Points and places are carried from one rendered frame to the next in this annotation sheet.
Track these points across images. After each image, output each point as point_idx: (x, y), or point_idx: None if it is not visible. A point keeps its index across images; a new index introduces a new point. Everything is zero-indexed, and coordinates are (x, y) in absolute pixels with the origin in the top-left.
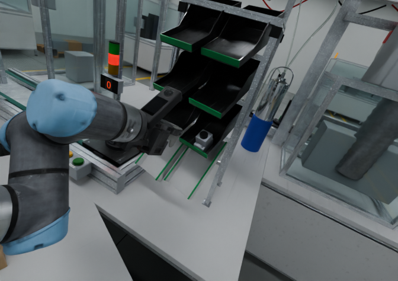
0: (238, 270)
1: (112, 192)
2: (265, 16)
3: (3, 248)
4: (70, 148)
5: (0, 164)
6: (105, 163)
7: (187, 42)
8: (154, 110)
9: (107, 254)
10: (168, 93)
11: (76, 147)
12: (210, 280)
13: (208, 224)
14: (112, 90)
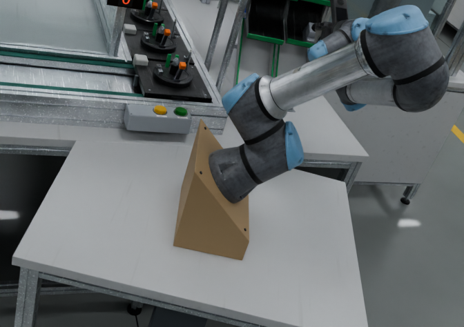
0: (357, 141)
1: (215, 134)
2: None
3: (361, 105)
4: (148, 104)
5: (88, 158)
6: (199, 104)
7: None
8: (345, 18)
9: None
10: (342, 3)
11: (147, 101)
12: (349, 153)
13: (310, 124)
14: (133, 5)
